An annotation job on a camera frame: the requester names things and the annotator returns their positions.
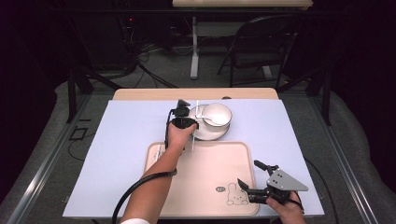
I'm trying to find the aluminium rail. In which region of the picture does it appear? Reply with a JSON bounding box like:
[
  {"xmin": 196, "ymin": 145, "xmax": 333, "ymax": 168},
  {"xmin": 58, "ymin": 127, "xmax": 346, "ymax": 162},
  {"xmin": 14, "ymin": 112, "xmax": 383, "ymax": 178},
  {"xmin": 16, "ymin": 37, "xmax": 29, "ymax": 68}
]
[
  {"xmin": 307, "ymin": 92, "xmax": 379, "ymax": 224},
  {"xmin": 6, "ymin": 92, "xmax": 93, "ymax": 224}
]

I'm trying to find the bundle of black floor cables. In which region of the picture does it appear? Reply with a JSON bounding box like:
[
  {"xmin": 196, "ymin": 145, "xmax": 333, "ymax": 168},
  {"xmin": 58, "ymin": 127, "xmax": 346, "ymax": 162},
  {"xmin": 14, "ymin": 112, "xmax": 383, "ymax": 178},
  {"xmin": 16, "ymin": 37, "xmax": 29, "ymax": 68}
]
[{"xmin": 118, "ymin": 15, "xmax": 179, "ymax": 90}]

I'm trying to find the person's left hand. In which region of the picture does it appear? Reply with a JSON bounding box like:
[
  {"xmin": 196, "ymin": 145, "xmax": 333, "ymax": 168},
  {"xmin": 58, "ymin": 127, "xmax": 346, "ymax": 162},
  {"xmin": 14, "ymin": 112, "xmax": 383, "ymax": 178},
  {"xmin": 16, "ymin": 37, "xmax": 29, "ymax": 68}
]
[{"xmin": 165, "ymin": 121, "xmax": 199, "ymax": 154}]

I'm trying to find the black cable beside mat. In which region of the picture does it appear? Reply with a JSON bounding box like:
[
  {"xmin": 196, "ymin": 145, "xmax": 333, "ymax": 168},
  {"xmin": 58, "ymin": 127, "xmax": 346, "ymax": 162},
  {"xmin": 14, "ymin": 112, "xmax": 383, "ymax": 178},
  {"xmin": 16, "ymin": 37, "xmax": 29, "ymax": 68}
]
[{"xmin": 304, "ymin": 157, "xmax": 341, "ymax": 224}]

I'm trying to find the left hand-held gripper black cable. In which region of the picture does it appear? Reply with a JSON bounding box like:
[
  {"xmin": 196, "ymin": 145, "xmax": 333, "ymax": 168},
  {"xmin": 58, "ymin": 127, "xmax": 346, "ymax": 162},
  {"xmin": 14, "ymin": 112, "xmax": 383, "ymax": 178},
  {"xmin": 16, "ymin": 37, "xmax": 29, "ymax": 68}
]
[{"xmin": 110, "ymin": 107, "xmax": 178, "ymax": 224}]

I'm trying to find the hand-held gripper black cable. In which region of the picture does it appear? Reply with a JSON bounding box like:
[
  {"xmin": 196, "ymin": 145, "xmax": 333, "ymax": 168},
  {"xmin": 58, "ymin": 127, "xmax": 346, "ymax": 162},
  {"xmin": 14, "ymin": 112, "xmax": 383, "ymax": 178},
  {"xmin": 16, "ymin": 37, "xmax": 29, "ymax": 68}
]
[
  {"xmin": 110, "ymin": 107, "xmax": 178, "ymax": 224},
  {"xmin": 289, "ymin": 191, "xmax": 305, "ymax": 215}
]

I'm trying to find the black folding chair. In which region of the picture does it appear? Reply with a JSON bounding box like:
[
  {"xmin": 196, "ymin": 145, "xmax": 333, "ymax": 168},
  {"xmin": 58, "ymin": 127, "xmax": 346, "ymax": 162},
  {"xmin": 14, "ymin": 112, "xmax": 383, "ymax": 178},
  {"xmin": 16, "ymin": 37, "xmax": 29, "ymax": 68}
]
[{"xmin": 217, "ymin": 13, "xmax": 304, "ymax": 89}]

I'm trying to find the white plate with dark rim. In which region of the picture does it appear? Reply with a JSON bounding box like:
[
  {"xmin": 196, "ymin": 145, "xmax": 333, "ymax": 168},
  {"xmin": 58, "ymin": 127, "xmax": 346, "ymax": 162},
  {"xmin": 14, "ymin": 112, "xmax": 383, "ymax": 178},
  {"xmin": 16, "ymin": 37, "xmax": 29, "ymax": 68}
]
[{"xmin": 188, "ymin": 104, "xmax": 232, "ymax": 142}]

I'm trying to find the pink tray with rabbit print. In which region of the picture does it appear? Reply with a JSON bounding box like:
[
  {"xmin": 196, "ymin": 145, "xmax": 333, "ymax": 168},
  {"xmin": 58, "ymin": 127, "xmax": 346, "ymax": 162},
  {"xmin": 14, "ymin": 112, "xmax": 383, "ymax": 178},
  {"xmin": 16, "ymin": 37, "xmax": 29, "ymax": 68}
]
[{"xmin": 136, "ymin": 141, "xmax": 260, "ymax": 217}]

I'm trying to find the person's right hand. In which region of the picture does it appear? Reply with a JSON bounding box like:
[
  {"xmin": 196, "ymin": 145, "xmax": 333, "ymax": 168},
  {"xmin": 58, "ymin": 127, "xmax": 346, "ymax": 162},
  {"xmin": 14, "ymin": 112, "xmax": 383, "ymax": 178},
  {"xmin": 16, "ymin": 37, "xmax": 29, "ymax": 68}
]
[{"xmin": 265, "ymin": 190, "xmax": 308, "ymax": 224}]

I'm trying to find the black floor socket frame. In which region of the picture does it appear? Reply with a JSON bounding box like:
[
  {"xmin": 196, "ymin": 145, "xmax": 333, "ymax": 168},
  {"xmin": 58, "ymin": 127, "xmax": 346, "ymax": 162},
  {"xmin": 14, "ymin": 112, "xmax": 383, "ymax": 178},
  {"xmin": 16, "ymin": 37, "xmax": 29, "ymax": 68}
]
[{"xmin": 68, "ymin": 125, "xmax": 89, "ymax": 142}]

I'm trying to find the black metal stand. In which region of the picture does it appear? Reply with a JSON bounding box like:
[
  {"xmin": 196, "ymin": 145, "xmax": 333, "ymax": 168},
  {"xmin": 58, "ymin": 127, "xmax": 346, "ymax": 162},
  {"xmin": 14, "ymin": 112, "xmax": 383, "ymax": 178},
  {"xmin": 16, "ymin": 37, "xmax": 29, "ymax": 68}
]
[
  {"xmin": 65, "ymin": 65, "xmax": 123, "ymax": 124},
  {"xmin": 276, "ymin": 65, "xmax": 332, "ymax": 127}
]

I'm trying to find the wooden desk with white legs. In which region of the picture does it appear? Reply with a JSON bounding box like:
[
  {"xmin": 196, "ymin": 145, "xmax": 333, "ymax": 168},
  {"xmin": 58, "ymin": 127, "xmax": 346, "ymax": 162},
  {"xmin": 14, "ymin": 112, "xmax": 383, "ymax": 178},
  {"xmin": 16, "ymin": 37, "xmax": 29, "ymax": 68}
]
[{"xmin": 172, "ymin": 0, "xmax": 314, "ymax": 80}]

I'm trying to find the thin black floor cable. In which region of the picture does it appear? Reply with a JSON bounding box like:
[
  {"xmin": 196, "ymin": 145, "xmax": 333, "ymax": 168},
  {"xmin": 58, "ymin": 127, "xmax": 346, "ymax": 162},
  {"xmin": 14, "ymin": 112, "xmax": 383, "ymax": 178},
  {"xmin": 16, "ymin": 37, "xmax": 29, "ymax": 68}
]
[{"xmin": 67, "ymin": 132, "xmax": 96, "ymax": 162}]

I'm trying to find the right hand-held gripper black cable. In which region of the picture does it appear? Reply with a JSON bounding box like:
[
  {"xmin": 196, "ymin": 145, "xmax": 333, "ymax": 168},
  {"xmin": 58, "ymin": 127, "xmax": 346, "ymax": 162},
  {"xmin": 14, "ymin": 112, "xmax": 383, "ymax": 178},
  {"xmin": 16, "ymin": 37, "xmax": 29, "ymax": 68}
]
[{"xmin": 289, "ymin": 191, "xmax": 305, "ymax": 215}]

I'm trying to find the white bowl with dark rim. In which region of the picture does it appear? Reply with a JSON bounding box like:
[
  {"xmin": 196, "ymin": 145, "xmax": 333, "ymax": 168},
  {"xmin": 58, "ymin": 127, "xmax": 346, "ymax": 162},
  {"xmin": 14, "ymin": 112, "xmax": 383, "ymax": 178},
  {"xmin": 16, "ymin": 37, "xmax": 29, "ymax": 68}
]
[{"xmin": 201, "ymin": 103, "xmax": 233, "ymax": 128}]

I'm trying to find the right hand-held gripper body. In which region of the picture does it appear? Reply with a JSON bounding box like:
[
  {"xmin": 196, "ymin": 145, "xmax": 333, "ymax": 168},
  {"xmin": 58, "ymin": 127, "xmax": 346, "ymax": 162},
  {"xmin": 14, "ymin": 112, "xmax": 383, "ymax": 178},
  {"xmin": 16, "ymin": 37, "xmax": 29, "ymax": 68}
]
[{"xmin": 247, "ymin": 164, "xmax": 309, "ymax": 204}]

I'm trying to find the pale blue table mat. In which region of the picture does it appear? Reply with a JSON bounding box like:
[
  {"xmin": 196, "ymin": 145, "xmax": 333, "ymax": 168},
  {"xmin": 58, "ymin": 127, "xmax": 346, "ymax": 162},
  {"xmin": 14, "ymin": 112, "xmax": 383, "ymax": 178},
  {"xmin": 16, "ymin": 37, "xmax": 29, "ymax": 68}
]
[{"xmin": 62, "ymin": 99, "xmax": 326, "ymax": 218}]

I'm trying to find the white chopstick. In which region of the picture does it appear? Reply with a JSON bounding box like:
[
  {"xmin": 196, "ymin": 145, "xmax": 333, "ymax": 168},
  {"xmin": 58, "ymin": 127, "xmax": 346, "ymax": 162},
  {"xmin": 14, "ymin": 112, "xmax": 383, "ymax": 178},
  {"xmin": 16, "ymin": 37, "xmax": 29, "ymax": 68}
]
[
  {"xmin": 191, "ymin": 99, "xmax": 200, "ymax": 151},
  {"xmin": 190, "ymin": 99, "xmax": 198, "ymax": 152}
]

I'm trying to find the white sleeve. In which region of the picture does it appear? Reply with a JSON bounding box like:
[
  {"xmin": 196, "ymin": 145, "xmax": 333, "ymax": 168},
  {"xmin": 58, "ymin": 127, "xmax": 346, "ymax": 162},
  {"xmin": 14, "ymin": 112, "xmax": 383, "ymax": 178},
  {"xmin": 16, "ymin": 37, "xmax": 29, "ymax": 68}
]
[{"xmin": 120, "ymin": 217, "xmax": 151, "ymax": 224}]

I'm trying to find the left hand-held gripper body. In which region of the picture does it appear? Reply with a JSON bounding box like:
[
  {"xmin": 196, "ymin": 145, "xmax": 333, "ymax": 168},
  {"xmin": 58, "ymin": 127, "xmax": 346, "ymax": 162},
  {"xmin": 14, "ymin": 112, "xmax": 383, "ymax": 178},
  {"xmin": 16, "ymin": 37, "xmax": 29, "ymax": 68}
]
[{"xmin": 169, "ymin": 98, "xmax": 200, "ymax": 130}]

